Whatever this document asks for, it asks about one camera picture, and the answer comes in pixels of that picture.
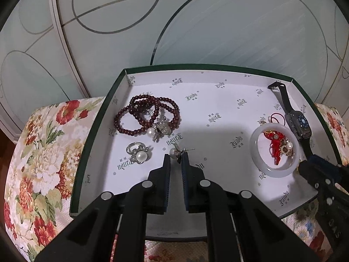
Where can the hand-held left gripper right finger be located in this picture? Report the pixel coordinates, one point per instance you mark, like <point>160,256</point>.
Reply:
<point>185,185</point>

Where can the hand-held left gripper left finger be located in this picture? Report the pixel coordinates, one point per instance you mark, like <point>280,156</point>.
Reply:
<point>165,185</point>

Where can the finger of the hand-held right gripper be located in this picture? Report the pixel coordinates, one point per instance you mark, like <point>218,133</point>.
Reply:
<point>324,163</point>
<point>313,173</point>

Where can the pearl earring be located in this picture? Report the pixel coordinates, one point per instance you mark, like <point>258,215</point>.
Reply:
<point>172,152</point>

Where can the crystal pearl brooch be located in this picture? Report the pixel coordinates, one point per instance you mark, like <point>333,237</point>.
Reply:
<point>162,127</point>

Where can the green cardboard box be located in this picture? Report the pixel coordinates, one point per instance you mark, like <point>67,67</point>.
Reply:
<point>218,131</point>

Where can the white jade bangle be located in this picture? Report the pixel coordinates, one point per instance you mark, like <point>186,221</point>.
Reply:
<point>253,150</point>

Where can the black smart watch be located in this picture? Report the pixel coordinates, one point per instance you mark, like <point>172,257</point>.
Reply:
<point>300,121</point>

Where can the floral cloth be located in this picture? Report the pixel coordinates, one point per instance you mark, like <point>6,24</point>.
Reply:
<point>41,169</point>

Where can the frosted glass wardrobe door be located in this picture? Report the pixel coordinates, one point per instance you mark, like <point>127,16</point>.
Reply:
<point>231,32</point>

